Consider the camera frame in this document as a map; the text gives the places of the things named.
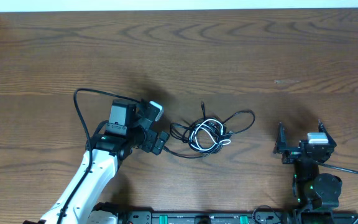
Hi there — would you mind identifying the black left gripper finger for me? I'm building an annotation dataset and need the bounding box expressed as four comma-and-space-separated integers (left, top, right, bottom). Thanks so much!
150, 131, 170, 155
140, 99, 164, 122

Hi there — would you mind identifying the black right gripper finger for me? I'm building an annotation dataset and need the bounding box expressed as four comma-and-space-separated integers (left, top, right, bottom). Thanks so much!
273, 122, 288, 154
318, 119, 337, 146

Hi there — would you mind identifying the black usb cable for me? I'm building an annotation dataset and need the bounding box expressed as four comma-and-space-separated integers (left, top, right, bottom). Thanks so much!
162, 101, 256, 159

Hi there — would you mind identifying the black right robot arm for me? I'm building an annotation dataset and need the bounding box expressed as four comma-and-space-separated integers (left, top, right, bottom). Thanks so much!
273, 122, 342, 212

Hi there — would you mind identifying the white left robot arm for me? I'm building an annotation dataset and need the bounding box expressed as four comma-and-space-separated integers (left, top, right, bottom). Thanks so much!
39, 100, 169, 224

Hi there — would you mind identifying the black left camera cable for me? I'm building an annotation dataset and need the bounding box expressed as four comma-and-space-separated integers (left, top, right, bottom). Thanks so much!
56, 88, 142, 224

